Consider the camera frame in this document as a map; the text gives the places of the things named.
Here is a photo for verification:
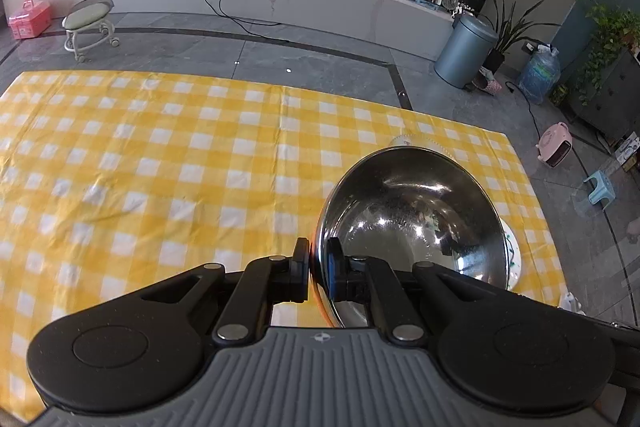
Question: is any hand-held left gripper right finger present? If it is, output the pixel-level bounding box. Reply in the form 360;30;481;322
327;237;506;348

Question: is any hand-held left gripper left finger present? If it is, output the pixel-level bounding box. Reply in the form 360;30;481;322
127;237;312;348

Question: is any stainless steel bowl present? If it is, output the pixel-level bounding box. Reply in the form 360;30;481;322
309;146;512;329

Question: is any clear glass plate with stickers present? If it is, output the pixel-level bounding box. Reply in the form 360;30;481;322
387;133;524;293

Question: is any white plastic container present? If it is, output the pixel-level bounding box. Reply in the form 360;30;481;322
557;291;583;314

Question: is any small blue plastic stool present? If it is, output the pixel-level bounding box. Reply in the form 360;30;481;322
582;170;616;206

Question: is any yellow checked tablecloth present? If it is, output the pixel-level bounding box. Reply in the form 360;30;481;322
0;69;568;423

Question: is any white printed box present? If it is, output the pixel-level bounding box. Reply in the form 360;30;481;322
617;132;640;170

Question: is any pink space heater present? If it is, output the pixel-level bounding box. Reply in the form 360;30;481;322
535;122;573;168

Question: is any floral fabric item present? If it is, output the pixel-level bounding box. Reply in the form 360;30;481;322
472;69;503;96

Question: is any grey trash can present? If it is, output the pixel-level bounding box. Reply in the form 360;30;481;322
434;13;500;88

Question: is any grey cabinet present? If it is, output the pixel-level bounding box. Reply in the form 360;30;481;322
567;49;640;142

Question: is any blue water jug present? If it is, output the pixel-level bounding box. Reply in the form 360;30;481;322
517;46;561;105

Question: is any potted snake plant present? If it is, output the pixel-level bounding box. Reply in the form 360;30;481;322
482;0;561;75

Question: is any trailing pothos plant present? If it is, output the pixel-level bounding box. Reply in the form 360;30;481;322
575;4;640;105

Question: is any grey rolling stool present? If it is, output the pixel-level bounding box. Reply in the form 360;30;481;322
62;0;121;62

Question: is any pink storage box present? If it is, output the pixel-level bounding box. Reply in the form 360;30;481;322
7;0;52;40

